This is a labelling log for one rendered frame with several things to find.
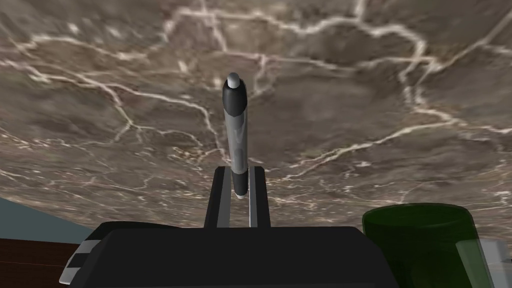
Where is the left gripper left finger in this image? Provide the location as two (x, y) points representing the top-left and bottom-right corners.
(203, 166), (233, 229)

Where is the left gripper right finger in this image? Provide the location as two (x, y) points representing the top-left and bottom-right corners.
(247, 166), (272, 229)

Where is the grey and black pen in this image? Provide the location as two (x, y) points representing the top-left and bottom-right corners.
(222, 72), (249, 200)

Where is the dark green cup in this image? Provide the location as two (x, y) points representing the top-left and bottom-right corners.
(361, 203), (495, 288)

